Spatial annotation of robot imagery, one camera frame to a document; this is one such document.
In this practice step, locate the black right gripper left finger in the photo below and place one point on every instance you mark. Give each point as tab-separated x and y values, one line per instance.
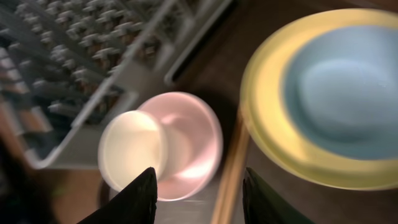
135	204

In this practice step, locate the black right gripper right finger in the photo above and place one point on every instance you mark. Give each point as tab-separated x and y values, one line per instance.
263	205

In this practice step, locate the white small cup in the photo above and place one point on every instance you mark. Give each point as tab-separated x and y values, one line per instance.
131	143

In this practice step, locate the light blue bowl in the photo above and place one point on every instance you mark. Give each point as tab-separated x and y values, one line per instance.
340	90

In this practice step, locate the grey plastic dishwasher rack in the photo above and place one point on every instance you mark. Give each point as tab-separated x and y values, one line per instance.
68	67

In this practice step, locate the wooden chopstick left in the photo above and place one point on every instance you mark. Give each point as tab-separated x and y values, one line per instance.
232	174

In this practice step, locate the pink shallow bowl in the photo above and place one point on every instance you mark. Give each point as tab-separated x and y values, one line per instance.
195	143

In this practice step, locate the yellow round plate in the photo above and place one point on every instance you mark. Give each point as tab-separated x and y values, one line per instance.
269	124

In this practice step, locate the brown plastic serving tray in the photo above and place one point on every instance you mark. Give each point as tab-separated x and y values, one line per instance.
214	74

